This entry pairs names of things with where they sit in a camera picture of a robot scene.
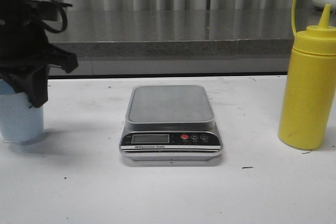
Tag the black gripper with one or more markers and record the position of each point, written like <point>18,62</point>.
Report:
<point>21,40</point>

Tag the yellow squeeze bottle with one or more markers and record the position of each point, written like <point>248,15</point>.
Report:
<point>310,86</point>

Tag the silver digital kitchen scale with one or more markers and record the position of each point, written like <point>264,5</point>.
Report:
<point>170,123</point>

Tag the grey stone counter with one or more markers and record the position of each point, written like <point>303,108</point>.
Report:
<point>178,42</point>

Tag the light blue plastic cup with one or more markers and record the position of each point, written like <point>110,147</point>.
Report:
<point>20,120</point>

